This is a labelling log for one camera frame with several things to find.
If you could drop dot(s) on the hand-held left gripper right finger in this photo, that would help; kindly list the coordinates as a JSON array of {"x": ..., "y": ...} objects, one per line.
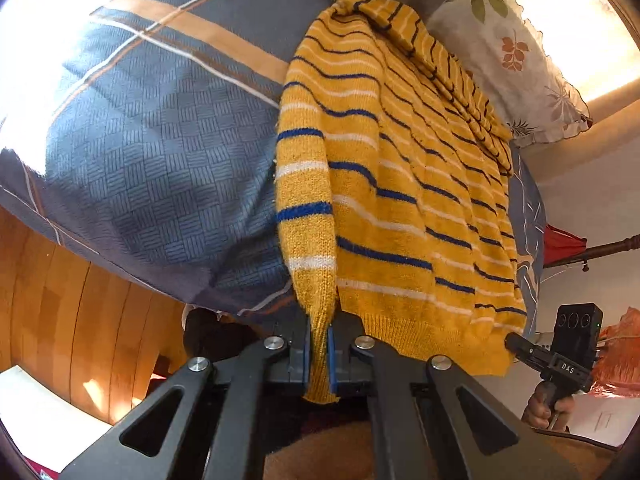
[{"x": 332, "y": 362}]

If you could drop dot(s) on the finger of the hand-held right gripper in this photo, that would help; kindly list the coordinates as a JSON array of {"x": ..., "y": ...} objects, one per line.
[{"x": 525, "y": 349}]

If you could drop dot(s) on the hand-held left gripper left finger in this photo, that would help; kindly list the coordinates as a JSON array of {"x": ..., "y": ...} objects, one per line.
[{"x": 305, "y": 360}]

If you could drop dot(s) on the yellow striped knit sweater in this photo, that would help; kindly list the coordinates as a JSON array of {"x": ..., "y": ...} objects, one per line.
[{"x": 400, "y": 200}]

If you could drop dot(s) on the person's right hand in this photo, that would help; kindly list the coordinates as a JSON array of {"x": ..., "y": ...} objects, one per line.
[{"x": 535, "y": 412}]

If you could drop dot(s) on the orange cloth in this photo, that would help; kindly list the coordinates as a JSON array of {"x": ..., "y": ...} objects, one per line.
[{"x": 620, "y": 355}]

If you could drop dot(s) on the brown cloth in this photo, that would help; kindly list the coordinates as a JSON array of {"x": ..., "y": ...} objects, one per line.
[{"x": 320, "y": 452}]

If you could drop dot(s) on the red cloth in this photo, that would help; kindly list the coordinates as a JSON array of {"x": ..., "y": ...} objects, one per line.
[{"x": 562, "y": 245}]

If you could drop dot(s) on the dark wooden rod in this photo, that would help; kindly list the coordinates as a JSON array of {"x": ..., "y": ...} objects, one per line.
[{"x": 605, "y": 247}]

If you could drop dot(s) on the blue plaid bed sheet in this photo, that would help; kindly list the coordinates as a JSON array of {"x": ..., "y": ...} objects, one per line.
[{"x": 150, "y": 135}]

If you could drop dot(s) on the white floral pillow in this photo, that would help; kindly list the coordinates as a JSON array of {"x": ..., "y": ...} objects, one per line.
[{"x": 505, "y": 50}]

